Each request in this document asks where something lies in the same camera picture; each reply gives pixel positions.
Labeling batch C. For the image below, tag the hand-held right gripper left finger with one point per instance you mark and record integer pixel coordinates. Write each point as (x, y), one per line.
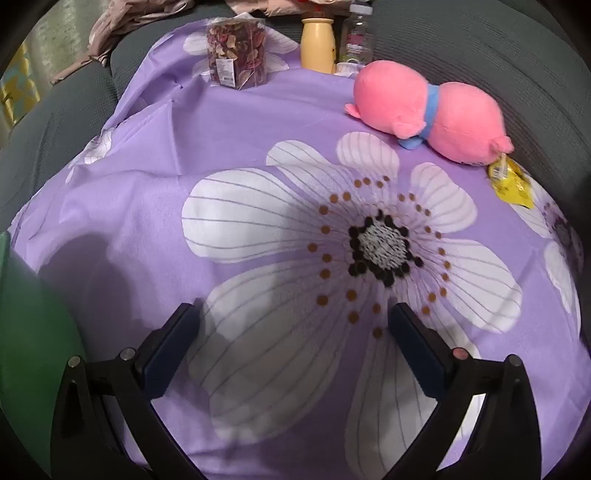
(168, 350)

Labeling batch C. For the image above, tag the beige crumpled garment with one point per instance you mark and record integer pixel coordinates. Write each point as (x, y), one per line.
(124, 18)

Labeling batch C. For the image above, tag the pink plush toy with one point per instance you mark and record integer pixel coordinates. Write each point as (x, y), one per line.
(392, 97)

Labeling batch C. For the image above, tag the yellow patterned cloth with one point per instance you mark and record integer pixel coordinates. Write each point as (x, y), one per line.
(18, 83)

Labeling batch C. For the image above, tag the clear plastic bottle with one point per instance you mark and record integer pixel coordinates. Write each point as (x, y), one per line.
(356, 41)

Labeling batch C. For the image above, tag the green bowl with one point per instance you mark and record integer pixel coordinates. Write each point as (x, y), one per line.
(32, 332)

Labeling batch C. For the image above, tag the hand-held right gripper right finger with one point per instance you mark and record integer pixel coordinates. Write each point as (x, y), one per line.
(418, 350)

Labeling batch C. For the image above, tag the purple floral cloth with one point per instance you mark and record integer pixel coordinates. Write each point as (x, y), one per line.
(138, 230)

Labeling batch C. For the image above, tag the yellow bottle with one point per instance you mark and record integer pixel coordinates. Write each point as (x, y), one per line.
(317, 46)

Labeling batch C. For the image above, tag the yellow snack packet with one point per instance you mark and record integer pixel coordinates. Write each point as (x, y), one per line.
(510, 187)

